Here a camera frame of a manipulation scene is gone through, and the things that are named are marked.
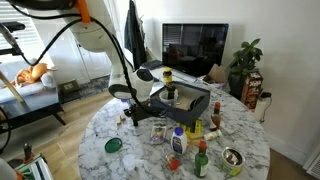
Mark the dark glass bottle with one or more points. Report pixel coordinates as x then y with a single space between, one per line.
171 90

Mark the grey sofa bench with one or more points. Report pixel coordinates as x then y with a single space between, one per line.
30 96

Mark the red black hand tool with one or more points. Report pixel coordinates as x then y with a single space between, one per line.
27 151

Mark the dark blue book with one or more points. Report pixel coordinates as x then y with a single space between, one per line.
151 64

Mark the yellow flat box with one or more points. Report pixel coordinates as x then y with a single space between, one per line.
192 129

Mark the small black toy car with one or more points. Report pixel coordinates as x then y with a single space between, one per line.
135 124

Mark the wooden slanted stick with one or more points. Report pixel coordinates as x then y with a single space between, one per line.
11 87

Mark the dark grey cardboard box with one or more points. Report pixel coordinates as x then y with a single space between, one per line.
181 112

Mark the black flat screen monitor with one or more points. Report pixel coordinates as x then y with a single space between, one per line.
195 48

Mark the green potted plant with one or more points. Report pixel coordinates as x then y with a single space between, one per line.
245 65

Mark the clear snack packet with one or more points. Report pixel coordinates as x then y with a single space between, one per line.
157 134

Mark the small white pill bottle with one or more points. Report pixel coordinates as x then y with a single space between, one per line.
212 135

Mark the orange plush toy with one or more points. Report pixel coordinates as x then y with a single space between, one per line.
31 74

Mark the white floor vent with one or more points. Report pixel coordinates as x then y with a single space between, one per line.
314 165

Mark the black camera stand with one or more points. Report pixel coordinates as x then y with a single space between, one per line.
10 36

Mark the open green tin can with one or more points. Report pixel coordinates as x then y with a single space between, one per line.
232 162

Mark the green glass bottle red cap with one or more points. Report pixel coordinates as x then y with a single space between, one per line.
201 160

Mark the white glue bottle blue cap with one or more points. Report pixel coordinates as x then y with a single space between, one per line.
179 140

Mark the green round plastic lid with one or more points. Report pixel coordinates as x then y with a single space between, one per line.
113 145

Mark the small red capped bottle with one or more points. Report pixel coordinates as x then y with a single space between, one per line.
172 162

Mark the dark hanging jacket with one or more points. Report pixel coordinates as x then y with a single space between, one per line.
135 33

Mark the yellow lidded jar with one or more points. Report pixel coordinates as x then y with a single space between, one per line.
167 75

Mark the brown sauce bottle red cap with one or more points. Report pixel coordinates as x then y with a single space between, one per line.
216 117

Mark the green white striped box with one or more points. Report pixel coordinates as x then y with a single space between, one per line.
35 170

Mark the small wooden block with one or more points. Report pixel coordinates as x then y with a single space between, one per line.
118 120
123 117

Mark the grey floor rug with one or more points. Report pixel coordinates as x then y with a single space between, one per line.
91 86

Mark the clear plastic cup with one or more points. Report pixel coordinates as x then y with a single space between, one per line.
129 162

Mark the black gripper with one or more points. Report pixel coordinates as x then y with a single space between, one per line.
141 111

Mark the white cup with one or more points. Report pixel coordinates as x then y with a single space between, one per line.
165 97

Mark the brown cardboard floor box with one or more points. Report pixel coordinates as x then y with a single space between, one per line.
69 87

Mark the small blue lid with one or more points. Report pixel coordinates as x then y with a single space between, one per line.
124 100

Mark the orange brown game box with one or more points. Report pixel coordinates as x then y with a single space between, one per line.
251 90

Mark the black round bowl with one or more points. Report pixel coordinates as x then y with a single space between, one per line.
196 103

